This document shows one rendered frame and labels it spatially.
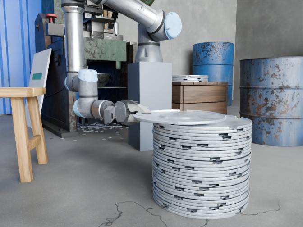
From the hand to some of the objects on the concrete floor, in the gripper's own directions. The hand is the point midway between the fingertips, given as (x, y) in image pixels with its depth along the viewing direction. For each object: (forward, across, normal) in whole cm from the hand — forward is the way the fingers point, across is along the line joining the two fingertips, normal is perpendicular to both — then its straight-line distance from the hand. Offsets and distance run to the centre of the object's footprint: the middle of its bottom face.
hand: (146, 114), depth 89 cm
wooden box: (-28, +24, -94) cm, 101 cm away
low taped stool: (-55, +25, +23) cm, 65 cm away
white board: (-140, +24, -53) cm, 151 cm away
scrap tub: (+27, +24, -99) cm, 106 cm away
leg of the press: (-125, +25, -54) cm, 138 cm away
